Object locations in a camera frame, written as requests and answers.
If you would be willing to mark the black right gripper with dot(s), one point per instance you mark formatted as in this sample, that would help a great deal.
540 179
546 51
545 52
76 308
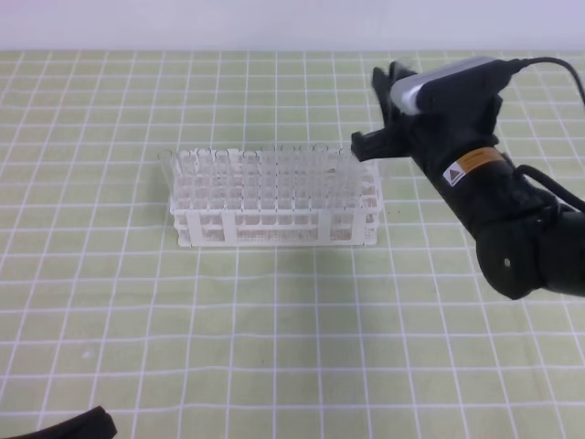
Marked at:
433 141

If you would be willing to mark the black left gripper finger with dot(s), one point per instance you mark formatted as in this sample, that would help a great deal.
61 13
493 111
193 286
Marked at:
96 423

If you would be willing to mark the clear glass test tube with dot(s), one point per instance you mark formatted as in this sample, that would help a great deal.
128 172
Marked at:
320 184

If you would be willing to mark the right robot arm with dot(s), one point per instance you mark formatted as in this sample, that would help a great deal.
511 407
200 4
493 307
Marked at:
527 228

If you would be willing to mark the clear tube in rack corner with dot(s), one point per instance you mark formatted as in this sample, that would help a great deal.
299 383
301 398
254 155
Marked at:
348 170

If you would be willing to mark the white test tube rack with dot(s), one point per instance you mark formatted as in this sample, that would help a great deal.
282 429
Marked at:
234 198

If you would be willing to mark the green checkered tablecloth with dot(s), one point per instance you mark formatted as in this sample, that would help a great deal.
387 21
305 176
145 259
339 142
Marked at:
100 306

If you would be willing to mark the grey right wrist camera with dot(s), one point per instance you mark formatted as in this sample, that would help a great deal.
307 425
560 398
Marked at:
452 88

